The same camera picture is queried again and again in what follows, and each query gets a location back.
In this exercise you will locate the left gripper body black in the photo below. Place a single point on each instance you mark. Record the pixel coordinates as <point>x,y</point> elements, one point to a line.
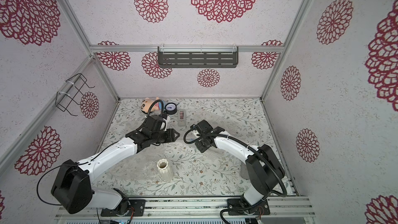
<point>154,137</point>

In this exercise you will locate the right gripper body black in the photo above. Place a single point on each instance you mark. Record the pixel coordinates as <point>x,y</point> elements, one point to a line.
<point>202,127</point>

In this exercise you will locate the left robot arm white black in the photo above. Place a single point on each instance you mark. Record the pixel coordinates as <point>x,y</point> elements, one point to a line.
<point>73,184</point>

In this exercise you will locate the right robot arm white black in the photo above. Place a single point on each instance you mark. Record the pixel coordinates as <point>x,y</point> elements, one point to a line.
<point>264,169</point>

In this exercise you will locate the black alarm clock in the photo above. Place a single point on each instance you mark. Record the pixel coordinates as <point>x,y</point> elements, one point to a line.
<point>171,108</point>

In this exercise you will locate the plush boy doll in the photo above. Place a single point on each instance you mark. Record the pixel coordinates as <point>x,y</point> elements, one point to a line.
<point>146,105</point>

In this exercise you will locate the cream ribbed vase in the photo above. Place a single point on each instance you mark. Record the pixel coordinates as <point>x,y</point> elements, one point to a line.
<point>165,170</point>

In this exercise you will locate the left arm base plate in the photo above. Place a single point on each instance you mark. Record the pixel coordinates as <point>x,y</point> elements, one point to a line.
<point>132,207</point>

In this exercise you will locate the aluminium rail base frame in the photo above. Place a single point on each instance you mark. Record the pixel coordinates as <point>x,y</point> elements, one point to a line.
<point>198,210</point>

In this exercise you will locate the dark grey wall shelf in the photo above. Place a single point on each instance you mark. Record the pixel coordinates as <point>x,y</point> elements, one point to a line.
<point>202,57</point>

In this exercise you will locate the black wire wall rack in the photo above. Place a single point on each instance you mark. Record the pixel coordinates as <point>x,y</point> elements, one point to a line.
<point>66,97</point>

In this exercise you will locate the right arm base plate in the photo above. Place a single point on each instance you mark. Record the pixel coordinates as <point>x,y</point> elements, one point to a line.
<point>241,207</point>

